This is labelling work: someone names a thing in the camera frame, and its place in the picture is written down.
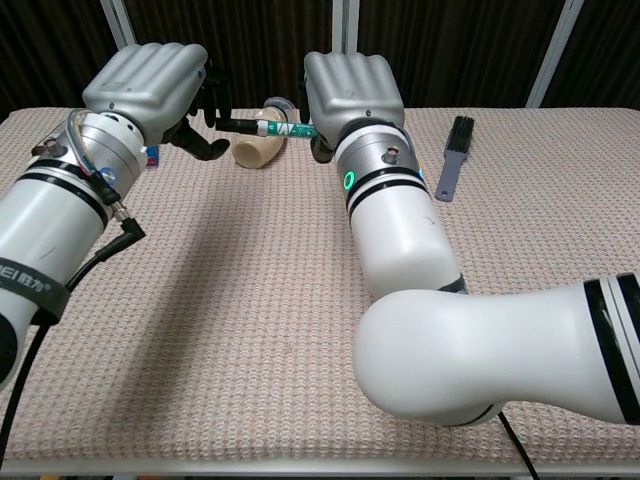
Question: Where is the grey handled black brush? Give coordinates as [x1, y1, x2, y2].
[434, 115, 475, 203]

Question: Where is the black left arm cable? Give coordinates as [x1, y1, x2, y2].
[0, 197, 148, 454]

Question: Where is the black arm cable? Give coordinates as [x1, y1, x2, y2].
[0, 197, 148, 454]
[496, 410, 542, 480]

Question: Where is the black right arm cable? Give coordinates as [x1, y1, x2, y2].
[496, 410, 542, 480]

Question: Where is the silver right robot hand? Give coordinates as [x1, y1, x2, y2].
[298, 49, 406, 164]

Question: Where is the dark pleated curtain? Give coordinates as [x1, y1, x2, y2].
[0, 0, 640, 124]

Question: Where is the white table frame edge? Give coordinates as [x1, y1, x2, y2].
[0, 458, 640, 479]

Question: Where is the aluminium frame post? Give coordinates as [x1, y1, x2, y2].
[99, 0, 137, 51]
[330, 0, 361, 57]
[525, 0, 586, 109]

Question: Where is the green white marker pen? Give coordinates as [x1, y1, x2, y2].
[256, 118, 319, 142]

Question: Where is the beige mayonnaise squeeze bottle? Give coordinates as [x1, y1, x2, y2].
[230, 96, 298, 170]

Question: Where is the pink white woven tablecloth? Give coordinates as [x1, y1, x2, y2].
[0, 106, 640, 464]

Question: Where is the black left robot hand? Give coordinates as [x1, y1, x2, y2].
[81, 41, 232, 162]

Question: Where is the black marker cap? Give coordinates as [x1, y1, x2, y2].
[215, 116, 262, 136]

